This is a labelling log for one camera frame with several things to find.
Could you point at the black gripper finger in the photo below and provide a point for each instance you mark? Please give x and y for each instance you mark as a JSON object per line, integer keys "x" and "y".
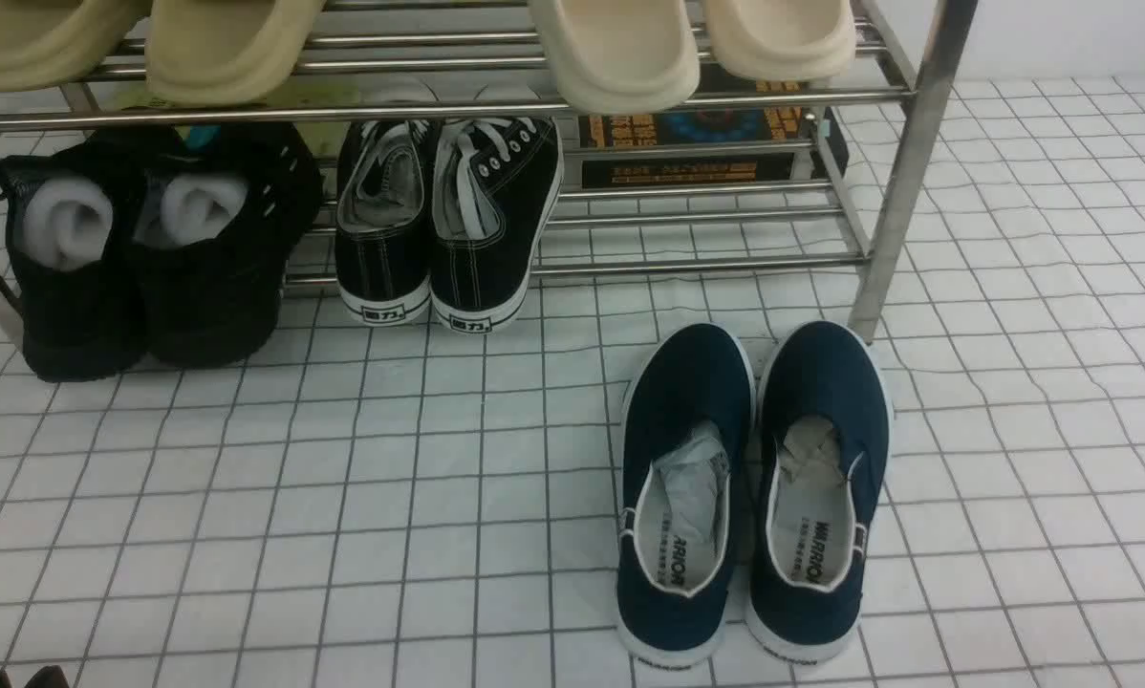
{"x": 51, "y": 676}

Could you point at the black mesh sneaker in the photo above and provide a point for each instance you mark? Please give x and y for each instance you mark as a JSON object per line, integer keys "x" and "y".
{"x": 69, "y": 219}
{"x": 217, "y": 228}

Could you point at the metal shoe rack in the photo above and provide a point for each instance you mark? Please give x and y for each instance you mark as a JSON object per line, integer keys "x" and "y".
{"x": 922, "y": 96}

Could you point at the black canvas sneaker left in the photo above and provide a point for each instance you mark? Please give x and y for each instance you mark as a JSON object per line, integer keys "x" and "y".
{"x": 383, "y": 220}

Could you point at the black canvas sneaker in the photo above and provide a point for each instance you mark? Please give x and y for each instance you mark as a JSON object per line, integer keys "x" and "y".
{"x": 495, "y": 184}
{"x": 383, "y": 220}

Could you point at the beige slipper far left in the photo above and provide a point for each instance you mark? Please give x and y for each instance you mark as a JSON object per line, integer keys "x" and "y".
{"x": 45, "y": 43}

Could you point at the beige slipper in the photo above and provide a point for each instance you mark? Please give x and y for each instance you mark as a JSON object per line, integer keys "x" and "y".
{"x": 211, "y": 53}
{"x": 45, "y": 43}

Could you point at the black canvas sneaker right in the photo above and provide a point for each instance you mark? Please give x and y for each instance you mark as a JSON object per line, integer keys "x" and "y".
{"x": 495, "y": 184}

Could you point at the navy slip-on shoe left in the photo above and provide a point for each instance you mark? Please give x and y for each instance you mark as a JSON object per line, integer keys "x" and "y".
{"x": 686, "y": 422}

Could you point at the navy slip-on shoe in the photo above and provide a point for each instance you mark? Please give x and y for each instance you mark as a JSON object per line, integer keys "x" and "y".
{"x": 686, "y": 422}
{"x": 823, "y": 433}

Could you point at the navy slip-on shoe right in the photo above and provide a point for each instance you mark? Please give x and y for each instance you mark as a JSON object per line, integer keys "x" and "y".
{"x": 823, "y": 433}

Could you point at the black orange printed box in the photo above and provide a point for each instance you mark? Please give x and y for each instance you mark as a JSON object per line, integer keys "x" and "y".
{"x": 716, "y": 129}

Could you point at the cream slipper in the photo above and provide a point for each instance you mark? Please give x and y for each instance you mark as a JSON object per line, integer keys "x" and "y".
{"x": 619, "y": 57}
{"x": 782, "y": 40}

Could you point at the cream slipper far right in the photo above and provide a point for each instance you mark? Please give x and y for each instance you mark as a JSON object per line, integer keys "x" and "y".
{"x": 782, "y": 40}

